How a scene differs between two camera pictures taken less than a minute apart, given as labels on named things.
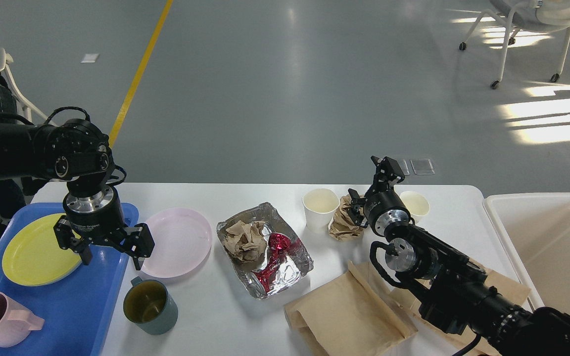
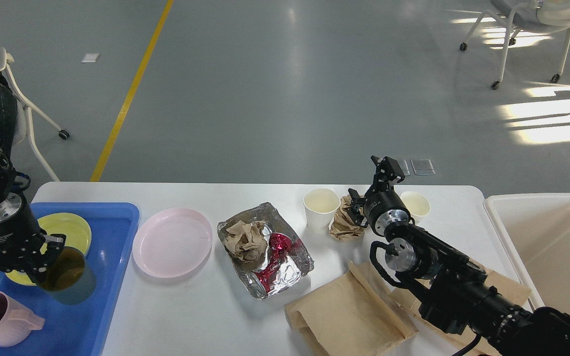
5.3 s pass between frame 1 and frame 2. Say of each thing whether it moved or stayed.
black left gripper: moved
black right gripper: stayed
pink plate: stayed
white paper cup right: stayed
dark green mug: moved
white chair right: stayed
